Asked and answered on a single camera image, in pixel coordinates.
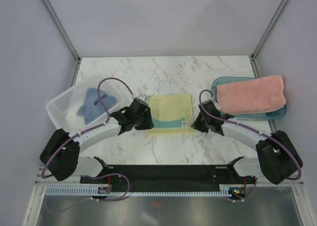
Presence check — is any white slotted cable duct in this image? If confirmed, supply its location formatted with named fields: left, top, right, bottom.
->
left=45, top=185, right=234, bottom=197

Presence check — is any blue towel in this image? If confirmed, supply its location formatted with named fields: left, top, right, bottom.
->
left=76, top=88, right=117, bottom=124

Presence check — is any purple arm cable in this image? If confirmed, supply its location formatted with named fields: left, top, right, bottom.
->
left=41, top=77, right=136, bottom=214
left=199, top=89, right=303, bottom=203

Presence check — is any yellow towel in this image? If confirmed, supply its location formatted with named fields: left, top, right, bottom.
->
left=148, top=94, right=194, bottom=136

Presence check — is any aluminium table edge rail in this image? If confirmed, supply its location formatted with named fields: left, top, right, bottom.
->
left=35, top=167, right=81, bottom=186

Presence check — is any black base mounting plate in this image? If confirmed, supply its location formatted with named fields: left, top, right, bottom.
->
left=79, top=164, right=256, bottom=193

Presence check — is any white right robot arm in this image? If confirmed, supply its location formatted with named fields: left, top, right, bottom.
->
left=192, top=100, right=303, bottom=185

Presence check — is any white perforated plastic basket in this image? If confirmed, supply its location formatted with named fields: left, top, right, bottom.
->
left=46, top=73, right=132, bottom=132

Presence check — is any right aluminium frame post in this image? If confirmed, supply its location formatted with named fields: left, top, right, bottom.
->
left=250, top=0, right=297, bottom=60

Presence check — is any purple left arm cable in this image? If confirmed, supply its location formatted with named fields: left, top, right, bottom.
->
left=41, top=77, right=136, bottom=214

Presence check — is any left aluminium frame post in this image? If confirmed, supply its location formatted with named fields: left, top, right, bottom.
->
left=41, top=0, right=81, bottom=63

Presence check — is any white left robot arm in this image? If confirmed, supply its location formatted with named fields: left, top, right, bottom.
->
left=40, top=98, right=154, bottom=183

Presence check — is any aluminium frame post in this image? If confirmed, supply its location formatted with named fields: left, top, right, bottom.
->
left=250, top=0, right=297, bottom=60
left=41, top=0, right=81, bottom=63

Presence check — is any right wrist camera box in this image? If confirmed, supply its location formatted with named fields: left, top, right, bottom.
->
left=211, top=97, right=221, bottom=111

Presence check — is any pink towel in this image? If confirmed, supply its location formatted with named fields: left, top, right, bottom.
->
left=216, top=75, right=286, bottom=114

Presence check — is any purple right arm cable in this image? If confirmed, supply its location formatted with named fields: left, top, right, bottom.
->
left=199, top=89, right=303, bottom=203

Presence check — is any teal translucent plastic tub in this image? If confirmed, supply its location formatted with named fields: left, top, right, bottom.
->
left=211, top=76, right=286, bottom=121

